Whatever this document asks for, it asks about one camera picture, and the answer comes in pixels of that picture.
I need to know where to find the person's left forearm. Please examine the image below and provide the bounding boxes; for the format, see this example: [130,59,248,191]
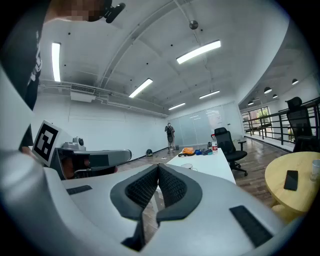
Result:
[21,146,38,160]

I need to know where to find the person's left hand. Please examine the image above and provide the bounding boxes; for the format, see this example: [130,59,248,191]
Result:
[61,153,92,180]

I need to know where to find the person's black t-shirt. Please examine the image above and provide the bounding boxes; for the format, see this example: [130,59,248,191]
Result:
[0,0,52,153]

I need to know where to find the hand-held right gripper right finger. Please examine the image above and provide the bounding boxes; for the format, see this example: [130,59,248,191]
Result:
[143,163,287,256]

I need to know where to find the white air conditioner unit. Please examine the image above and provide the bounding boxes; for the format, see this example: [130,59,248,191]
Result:
[69,83,97,104]

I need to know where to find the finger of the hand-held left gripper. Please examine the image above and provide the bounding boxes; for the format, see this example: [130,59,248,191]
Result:
[88,149,133,169]

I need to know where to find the person's head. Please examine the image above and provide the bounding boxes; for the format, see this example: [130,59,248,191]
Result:
[43,0,113,24]

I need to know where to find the round wooden table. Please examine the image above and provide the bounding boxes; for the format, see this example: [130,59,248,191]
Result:
[264,150,320,224]

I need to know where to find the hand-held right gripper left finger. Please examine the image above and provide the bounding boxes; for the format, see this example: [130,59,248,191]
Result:
[44,163,161,251]

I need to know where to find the frosted glass partition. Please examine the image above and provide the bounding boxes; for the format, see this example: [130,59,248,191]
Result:
[171,101,241,148]

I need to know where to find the clear glass cup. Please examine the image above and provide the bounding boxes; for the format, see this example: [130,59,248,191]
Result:
[309,158,320,183]

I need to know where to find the black metal railing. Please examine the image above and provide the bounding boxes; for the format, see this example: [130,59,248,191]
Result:
[242,97,320,146]

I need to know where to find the black headrest office chair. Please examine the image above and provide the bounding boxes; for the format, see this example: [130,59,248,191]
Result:
[284,96,320,154]

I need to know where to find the orange bag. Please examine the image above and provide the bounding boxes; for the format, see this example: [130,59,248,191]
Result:
[177,146,197,158]

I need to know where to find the black smartphone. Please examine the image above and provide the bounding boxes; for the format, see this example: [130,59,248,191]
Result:
[283,169,299,192]

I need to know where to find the white table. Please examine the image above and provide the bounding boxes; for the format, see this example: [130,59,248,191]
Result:
[166,147,237,186]

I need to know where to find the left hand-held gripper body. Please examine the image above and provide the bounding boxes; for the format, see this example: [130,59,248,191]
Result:
[31,119,118,181]

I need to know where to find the long ceiling light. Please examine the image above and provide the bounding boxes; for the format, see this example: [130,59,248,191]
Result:
[51,42,62,83]
[128,77,154,99]
[167,102,187,111]
[198,89,221,100]
[176,39,222,65]

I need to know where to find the white ceiling pipes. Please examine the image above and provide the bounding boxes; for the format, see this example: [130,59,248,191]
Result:
[38,78,169,119]

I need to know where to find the clear bottle red label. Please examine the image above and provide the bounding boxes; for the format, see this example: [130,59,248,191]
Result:
[210,133,219,154]

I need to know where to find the black head camera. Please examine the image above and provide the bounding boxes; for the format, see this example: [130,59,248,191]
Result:
[102,0,127,24]

